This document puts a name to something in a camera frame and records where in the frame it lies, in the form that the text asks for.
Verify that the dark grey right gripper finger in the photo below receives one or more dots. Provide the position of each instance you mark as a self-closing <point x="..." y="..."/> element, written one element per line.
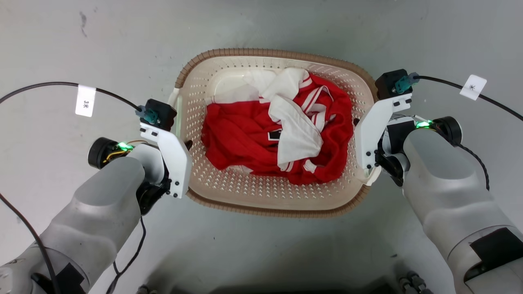
<point x="356" y="121"/>

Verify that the right gripper body dark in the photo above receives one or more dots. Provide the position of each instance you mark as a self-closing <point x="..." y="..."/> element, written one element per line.
<point x="392" y="161"/>

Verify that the left gripper body dark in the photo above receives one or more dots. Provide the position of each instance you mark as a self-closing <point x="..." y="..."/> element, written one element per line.
<point x="152" y="196"/>

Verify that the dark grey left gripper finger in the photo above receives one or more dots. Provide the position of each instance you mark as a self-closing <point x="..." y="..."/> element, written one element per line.
<point x="188" y="145"/>

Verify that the cream laundry basket brown rim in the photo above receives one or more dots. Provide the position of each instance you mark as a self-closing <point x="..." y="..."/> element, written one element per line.
<point x="245" y="192"/>

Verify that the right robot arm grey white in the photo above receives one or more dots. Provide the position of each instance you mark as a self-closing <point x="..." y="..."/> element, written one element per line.
<point x="445" y="183"/>

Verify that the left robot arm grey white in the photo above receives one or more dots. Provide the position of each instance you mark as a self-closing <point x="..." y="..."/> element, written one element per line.
<point x="102" y="204"/>

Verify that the dark robot base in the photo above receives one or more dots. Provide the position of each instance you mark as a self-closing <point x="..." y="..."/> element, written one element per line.
<point x="412" y="283"/>

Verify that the red and white jersey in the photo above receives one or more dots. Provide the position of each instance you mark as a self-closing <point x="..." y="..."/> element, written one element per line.
<point x="241" y="139"/>

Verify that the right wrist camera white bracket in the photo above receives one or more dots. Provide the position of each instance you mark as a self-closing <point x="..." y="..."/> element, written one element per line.
<point x="372" y="130"/>

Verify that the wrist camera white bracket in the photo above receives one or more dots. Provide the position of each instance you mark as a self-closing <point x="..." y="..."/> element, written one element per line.
<point x="175" y="159"/>
<point x="372" y="130"/>

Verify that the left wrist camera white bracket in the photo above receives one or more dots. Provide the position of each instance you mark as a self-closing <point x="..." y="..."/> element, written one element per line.
<point x="175" y="159"/>

